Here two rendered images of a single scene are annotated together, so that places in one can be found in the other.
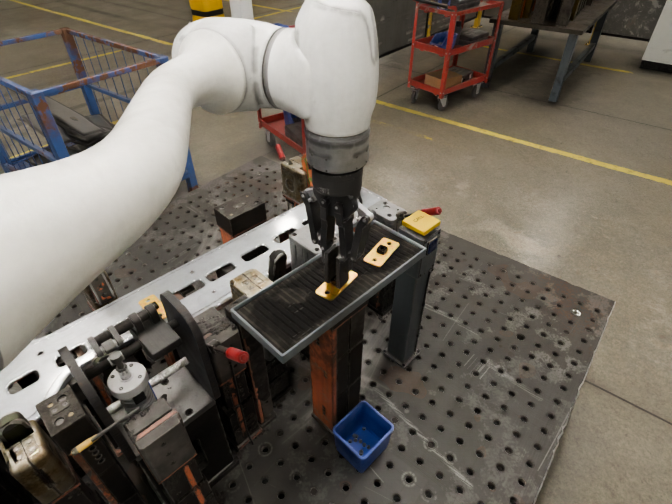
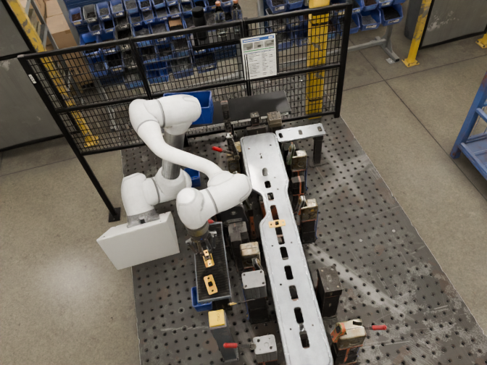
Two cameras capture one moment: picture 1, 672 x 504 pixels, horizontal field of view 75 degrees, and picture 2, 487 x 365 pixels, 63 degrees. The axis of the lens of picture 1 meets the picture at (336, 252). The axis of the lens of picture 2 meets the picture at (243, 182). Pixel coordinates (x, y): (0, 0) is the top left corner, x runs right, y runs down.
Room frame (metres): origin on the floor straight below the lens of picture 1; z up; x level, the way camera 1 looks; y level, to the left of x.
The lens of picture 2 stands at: (1.32, -0.51, 2.69)
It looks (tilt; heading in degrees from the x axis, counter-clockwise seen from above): 50 degrees down; 133
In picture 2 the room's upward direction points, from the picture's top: 8 degrees counter-clockwise
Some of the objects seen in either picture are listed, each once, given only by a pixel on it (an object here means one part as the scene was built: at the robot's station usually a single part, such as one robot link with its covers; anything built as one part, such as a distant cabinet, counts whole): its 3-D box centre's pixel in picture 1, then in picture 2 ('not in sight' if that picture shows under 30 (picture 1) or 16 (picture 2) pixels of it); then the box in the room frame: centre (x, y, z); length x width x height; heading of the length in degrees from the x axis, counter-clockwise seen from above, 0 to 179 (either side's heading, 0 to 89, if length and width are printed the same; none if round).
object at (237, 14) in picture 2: not in sight; (237, 16); (-0.13, 1.18, 1.53); 0.06 x 0.06 x 0.20
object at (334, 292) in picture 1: (336, 281); (207, 257); (0.57, 0.00, 1.17); 0.08 x 0.04 x 0.01; 144
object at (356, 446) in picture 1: (362, 438); (202, 298); (0.49, -0.06, 0.74); 0.11 x 0.10 x 0.09; 135
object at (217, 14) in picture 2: not in sight; (219, 19); (-0.20, 1.11, 1.53); 0.06 x 0.06 x 0.20
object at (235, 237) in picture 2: (254, 368); (239, 257); (0.57, 0.18, 0.90); 0.05 x 0.05 x 0.40; 45
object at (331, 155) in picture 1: (337, 144); (196, 224); (0.57, 0.00, 1.43); 0.09 x 0.09 x 0.06
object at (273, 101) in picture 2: not in sight; (219, 113); (-0.12, 0.89, 1.02); 0.90 x 0.22 x 0.03; 45
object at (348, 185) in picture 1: (337, 189); (200, 234); (0.57, 0.00, 1.36); 0.08 x 0.07 x 0.09; 54
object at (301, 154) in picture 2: not in sight; (298, 173); (0.51, 0.83, 0.87); 0.12 x 0.09 x 0.35; 45
